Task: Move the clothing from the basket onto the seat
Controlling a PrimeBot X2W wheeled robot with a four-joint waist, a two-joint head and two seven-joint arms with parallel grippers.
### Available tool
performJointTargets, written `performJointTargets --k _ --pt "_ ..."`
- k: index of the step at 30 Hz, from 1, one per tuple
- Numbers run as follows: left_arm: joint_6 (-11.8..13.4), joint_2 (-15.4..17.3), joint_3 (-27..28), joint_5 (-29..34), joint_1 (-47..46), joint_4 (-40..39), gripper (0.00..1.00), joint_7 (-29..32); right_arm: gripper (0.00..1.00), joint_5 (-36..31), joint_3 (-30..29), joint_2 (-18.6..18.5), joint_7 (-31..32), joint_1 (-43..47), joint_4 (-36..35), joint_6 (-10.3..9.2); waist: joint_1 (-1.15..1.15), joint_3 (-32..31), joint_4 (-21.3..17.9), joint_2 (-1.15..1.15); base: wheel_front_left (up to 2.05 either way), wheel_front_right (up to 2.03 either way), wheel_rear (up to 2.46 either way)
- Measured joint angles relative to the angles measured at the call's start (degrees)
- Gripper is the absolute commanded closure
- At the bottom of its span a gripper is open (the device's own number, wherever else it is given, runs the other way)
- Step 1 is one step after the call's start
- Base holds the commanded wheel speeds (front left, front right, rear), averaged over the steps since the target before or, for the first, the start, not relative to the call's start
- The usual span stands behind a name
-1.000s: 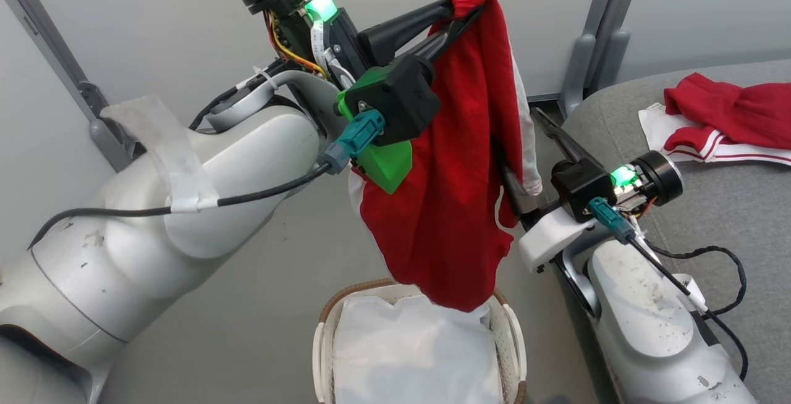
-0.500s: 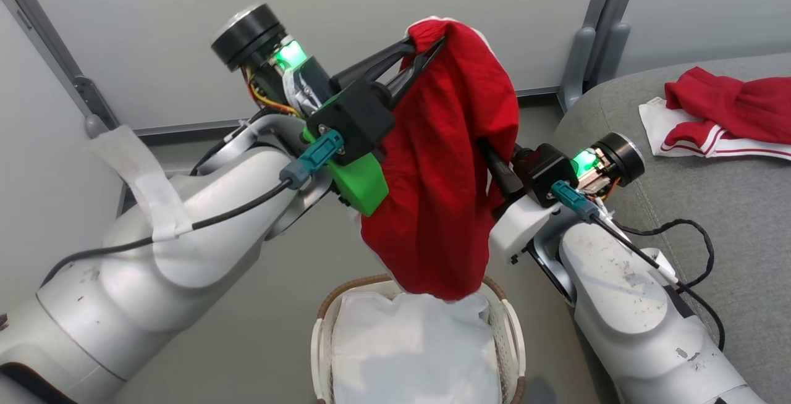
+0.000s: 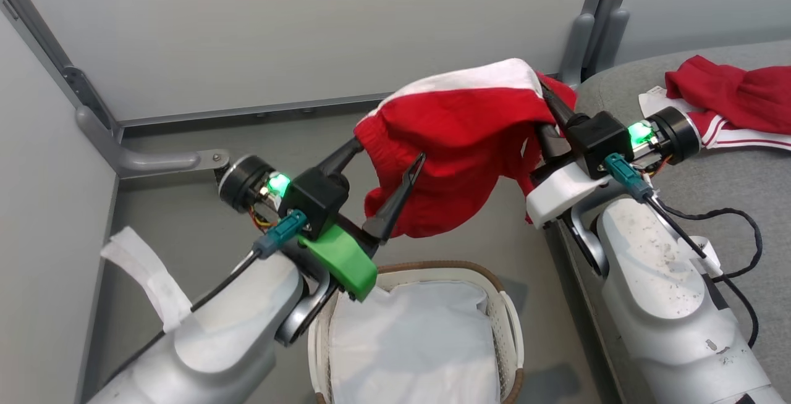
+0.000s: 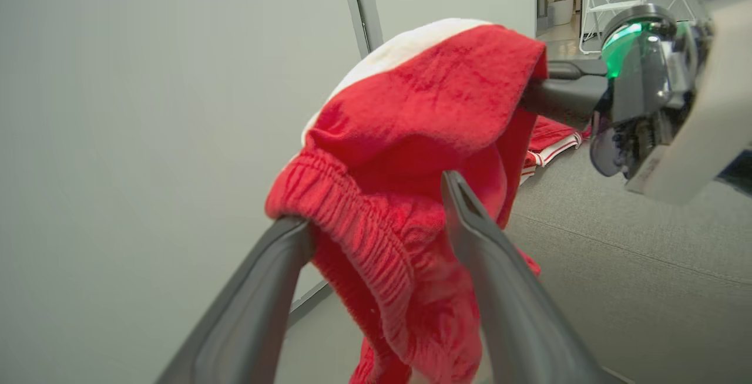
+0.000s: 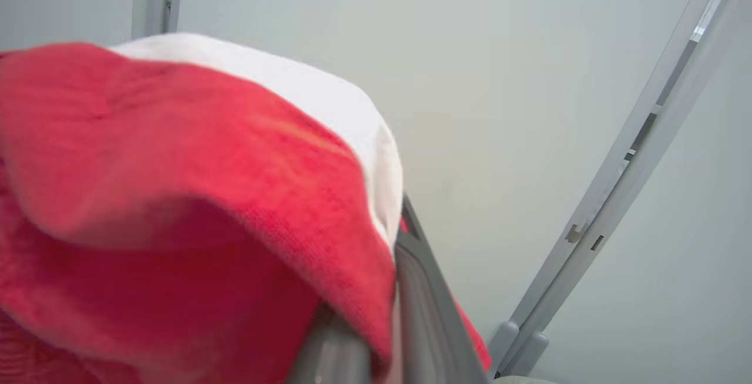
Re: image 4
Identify red and white shorts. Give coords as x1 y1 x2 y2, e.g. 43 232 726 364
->
264 18 550 384

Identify grey fabric sofa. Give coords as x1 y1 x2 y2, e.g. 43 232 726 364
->
502 137 752 384

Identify red garment with white stripes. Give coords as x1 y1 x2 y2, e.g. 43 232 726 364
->
519 115 591 186

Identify grey partition post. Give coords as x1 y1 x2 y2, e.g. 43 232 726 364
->
337 0 385 59

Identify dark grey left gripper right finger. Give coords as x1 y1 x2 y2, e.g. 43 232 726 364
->
441 170 625 384

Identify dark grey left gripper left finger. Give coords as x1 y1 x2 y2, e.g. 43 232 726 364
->
154 217 317 384

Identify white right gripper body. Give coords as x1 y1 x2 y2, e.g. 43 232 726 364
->
589 0 752 206

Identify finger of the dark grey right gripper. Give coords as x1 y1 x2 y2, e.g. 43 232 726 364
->
521 76 613 130
546 59 609 80

